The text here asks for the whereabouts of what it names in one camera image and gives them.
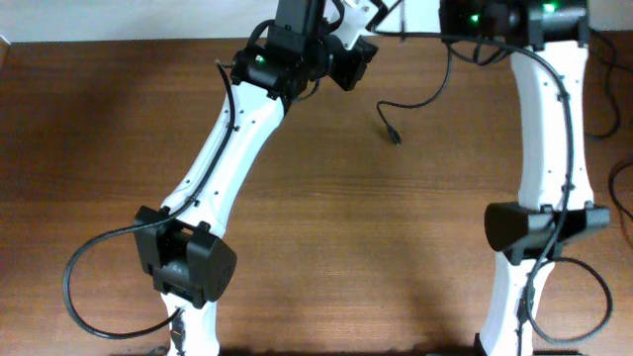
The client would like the black USB cable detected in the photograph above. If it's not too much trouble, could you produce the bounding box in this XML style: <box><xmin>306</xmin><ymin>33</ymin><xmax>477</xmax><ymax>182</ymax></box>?
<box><xmin>583</xmin><ymin>29</ymin><xmax>622</xmax><ymax>140</ymax></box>
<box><xmin>606</xmin><ymin>160</ymin><xmax>633</xmax><ymax>223</ymax></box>
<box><xmin>375</xmin><ymin>42</ymin><xmax>454</xmax><ymax>146</ymax></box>

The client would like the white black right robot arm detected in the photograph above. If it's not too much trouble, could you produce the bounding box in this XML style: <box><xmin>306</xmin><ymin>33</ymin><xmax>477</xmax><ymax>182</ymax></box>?
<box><xmin>439</xmin><ymin>1</ymin><xmax>610</xmax><ymax>355</ymax></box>

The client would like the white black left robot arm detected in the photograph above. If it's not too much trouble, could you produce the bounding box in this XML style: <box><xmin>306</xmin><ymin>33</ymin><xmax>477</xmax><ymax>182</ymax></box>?
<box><xmin>135</xmin><ymin>1</ymin><xmax>388</xmax><ymax>355</ymax></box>

